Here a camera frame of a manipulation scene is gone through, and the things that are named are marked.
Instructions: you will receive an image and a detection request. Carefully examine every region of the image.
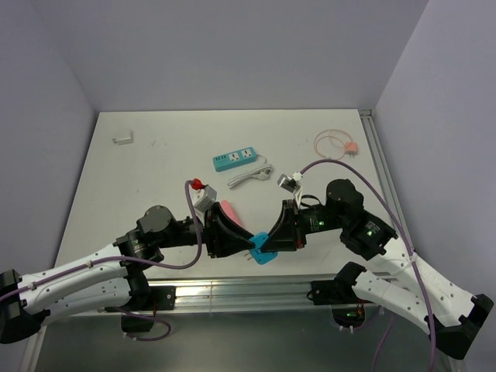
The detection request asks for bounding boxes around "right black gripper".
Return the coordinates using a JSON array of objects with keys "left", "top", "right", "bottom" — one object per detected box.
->
[{"left": 260, "top": 198, "right": 346, "bottom": 252}]

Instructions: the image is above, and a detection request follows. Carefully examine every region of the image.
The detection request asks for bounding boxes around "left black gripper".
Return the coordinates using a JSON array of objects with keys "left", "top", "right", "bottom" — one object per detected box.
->
[{"left": 157, "top": 201, "right": 255, "bottom": 257}]

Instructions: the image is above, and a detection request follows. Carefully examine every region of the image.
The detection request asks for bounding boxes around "pink triangular power strip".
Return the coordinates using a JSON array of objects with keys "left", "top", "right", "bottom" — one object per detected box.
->
[{"left": 219, "top": 200, "right": 244, "bottom": 230}]

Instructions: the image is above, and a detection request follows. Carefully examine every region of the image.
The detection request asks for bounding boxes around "small blue adapter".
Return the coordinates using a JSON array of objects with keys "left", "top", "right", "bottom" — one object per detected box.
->
[{"left": 244, "top": 232, "right": 278, "bottom": 265}]

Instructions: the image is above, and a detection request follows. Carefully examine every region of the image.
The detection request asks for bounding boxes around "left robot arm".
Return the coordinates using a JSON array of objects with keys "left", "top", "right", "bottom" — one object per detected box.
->
[{"left": 1, "top": 203, "right": 255, "bottom": 344}]

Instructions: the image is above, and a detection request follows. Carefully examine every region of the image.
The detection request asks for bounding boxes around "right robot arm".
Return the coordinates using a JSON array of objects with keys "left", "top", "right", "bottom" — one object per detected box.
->
[{"left": 261, "top": 176, "right": 494, "bottom": 360}]

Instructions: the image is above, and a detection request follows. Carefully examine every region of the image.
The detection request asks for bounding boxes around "teal power strip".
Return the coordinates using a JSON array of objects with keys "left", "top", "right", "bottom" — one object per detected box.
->
[{"left": 212, "top": 146, "right": 257, "bottom": 172}]

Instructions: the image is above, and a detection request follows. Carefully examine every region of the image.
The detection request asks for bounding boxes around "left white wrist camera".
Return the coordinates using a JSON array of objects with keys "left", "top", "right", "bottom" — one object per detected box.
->
[{"left": 191, "top": 178, "right": 217, "bottom": 213}]

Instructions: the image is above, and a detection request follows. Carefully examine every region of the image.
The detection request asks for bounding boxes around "front aluminium rail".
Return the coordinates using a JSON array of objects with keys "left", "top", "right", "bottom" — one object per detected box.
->
[{"left": 35, "top": 273, "right": 445, "bottom": 319}]

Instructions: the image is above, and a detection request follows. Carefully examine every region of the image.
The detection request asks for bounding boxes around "aluminium rail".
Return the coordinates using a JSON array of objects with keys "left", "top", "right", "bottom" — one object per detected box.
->
[
  {"left": 358, "top": 109, "right": 411, "bottom": 242},
  {"left": 35, "top": 273, "right": 445, "bottom": 319}
]

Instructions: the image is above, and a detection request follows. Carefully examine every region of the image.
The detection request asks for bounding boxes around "white power cord with plug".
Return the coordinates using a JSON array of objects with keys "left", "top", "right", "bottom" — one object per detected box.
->
[{"left": 226, "top": 153, "right": 274, "bottom": 191}]

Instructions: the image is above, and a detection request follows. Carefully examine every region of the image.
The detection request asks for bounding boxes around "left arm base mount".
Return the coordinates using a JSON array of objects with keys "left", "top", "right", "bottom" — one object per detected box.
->
[{"left": 120, "top": 285, "right": 176, "bottom": 342}]

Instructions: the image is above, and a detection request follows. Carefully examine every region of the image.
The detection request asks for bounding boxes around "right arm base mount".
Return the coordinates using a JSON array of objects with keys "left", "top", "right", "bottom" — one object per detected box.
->
[{"left": 306, "top": 280, "right": 382, "bottom": 334}]

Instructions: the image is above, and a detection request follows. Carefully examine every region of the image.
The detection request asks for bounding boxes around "orange charger plug on cable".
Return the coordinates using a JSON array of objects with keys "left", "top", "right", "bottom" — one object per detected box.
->
[{"left": 344, "top": 142, "right": 358, "bottom": 157}]

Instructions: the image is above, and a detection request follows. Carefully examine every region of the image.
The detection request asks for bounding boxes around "pink thin charging cable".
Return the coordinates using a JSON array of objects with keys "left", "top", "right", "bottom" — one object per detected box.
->
[{"left": 312, "top": 129, "right": 354, "bottom": 160}]

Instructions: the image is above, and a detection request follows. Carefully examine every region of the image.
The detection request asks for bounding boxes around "white wall charger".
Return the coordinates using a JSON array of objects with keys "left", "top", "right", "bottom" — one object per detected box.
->
[{"left": 112, "top": 130, "right": 134, "bottom": 146}]

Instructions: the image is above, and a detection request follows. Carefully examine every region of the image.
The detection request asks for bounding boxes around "right side aluminium rail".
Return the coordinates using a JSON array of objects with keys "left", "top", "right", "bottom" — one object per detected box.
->
[{"left": 358, "top": 109, "right": 411, "bottom": 242}]

